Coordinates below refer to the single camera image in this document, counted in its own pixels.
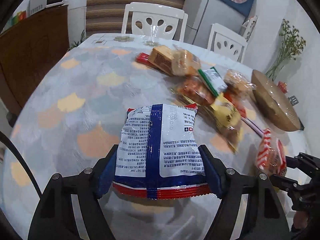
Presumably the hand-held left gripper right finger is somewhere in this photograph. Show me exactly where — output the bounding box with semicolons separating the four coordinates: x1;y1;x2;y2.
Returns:
199;144;292;240

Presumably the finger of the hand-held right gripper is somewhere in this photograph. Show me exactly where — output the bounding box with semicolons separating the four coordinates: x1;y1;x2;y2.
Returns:
271;174;300;193
285;152;320;173

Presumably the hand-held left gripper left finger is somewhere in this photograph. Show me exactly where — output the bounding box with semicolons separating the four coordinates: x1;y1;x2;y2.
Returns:
27;144;119;240

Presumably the red white striped snack packet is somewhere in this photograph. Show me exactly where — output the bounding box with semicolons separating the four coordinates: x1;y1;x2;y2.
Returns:
254;128;288;178

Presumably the white blue red snack packet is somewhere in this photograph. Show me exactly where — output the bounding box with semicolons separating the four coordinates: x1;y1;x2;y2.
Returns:
112;103;211;200

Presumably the orange snack packet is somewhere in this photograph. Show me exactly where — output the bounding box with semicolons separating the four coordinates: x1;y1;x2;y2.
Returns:
175;76;217;108

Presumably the green white snack packet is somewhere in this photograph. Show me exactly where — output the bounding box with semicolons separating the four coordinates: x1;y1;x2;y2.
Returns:
198;67;228;98

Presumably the person's right hand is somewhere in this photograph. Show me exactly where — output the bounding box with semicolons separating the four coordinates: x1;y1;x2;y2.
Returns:
291;209;312;238

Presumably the yellow snack packet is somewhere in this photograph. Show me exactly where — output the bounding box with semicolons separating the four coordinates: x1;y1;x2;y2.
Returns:
209;92;244;153

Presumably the clear cookie packet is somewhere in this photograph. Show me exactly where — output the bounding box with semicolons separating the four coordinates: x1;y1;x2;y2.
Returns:
223;69;257;97

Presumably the dried flower bunch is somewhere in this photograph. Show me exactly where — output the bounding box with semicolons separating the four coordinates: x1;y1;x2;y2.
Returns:
265;19;304;80

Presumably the clear bread packet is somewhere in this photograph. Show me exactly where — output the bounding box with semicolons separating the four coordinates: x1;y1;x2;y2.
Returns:
172;44;202;77

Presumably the red stick snack packet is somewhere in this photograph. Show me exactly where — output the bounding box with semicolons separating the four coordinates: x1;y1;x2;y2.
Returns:
135;52;154;68

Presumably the wrapped cake block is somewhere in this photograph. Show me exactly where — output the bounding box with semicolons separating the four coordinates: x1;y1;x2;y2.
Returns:
148;45;179;75

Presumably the green potted plant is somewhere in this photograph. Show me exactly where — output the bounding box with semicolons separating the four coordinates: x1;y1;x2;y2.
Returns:
67;30;87;52

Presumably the brown wooden cabinet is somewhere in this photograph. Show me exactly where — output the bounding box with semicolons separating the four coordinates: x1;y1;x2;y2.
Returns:
0;4;70;117

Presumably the white plastic chair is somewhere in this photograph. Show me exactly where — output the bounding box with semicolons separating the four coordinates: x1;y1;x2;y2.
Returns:
121;2;188;42
207;23;248;63

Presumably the silver refrigerator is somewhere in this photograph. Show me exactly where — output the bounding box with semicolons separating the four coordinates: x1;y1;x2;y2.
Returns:
184;0;250;45

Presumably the striped window blind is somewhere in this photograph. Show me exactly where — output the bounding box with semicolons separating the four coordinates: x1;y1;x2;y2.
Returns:
86;0;193;34

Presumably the white microwave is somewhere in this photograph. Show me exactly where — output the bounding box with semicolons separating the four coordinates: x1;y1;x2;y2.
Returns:
29;0;48;18

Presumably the black cable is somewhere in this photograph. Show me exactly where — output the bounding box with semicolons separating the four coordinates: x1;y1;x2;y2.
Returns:
0;130;43;198

